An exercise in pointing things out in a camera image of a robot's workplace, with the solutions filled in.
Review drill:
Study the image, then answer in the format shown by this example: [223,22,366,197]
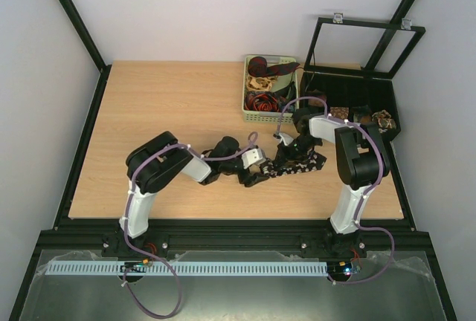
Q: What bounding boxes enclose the black white floral tie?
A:
[260,151,327,178]

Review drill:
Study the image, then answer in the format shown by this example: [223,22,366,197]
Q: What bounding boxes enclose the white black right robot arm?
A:
[274,114,390,256]

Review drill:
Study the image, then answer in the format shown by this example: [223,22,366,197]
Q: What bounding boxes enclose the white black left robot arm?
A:
[119,131,268,239]

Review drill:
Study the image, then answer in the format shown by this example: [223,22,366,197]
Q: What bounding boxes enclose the red navy striped tie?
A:
[244,91,280,112]

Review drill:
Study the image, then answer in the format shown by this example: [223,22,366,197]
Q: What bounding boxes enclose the red dotted rolled tie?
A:
[329,107,350,120]

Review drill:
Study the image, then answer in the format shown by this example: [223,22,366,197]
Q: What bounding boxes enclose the light green plastic basket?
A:
[242,54,300,124]

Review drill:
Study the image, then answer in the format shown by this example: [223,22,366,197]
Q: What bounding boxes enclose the beige patterned tie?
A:
[245,76,278,91]

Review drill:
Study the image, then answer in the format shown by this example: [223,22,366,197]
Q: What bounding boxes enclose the black tie storage box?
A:
[300,73,401,141]

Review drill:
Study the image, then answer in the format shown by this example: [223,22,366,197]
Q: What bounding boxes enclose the dark red rolled tie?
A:
[248,56,300,78]

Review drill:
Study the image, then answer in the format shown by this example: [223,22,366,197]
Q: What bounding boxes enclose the brown patterned rolled tie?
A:
[372,110,397,132]

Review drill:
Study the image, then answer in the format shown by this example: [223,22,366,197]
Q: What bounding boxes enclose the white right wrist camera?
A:
[276,132,295,146]

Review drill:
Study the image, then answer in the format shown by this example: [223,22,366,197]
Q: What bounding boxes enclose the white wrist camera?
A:
[276,132,295,146]
[241,148,266,169]

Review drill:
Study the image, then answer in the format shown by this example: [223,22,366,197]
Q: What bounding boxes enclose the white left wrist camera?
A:
[241,148,266,169]

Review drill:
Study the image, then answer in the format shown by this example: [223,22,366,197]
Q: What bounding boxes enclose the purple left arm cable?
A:
[123,131,259,317]

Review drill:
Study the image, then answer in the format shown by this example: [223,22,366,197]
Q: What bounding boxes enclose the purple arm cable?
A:
[276,96,395,286]
[123,131,259,317]

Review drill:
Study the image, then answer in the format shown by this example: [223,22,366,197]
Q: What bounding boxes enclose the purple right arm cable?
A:
[276,96,395,286]

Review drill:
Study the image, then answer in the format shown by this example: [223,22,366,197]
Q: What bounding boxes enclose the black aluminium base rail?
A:
[33,220,434,260]

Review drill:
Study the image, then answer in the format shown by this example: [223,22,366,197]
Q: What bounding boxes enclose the light blue slotted cable duct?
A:
[45,261,328,277]

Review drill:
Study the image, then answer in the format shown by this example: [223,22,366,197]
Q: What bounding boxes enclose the black right frame post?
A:
[364,0,416,70]

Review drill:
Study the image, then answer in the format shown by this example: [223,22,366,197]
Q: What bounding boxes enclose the black frame post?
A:
[364,0,416,70]
[58,0,108,72]

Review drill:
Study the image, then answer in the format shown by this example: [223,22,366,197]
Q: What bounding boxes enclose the black left frame post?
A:
[58,0,108,72]

